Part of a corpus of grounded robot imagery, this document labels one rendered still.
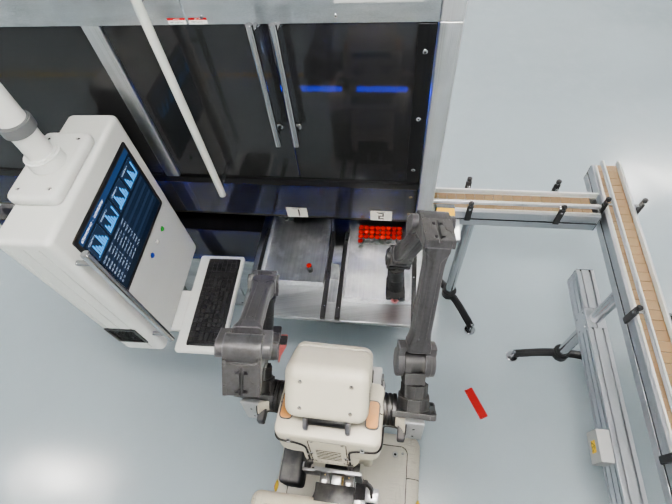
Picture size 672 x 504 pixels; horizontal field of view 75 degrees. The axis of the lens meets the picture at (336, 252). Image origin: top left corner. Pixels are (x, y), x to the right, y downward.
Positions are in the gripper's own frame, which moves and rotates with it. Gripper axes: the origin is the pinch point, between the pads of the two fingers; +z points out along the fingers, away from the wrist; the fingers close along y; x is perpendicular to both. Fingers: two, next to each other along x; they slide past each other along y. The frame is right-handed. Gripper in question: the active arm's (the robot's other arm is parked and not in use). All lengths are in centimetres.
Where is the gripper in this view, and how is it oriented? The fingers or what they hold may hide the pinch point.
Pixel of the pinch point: (394, 301)
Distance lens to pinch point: 167.2
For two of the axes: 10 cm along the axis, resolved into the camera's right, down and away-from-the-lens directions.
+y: 1.0, -7.4, 6.7
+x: -9.9, -0.3, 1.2
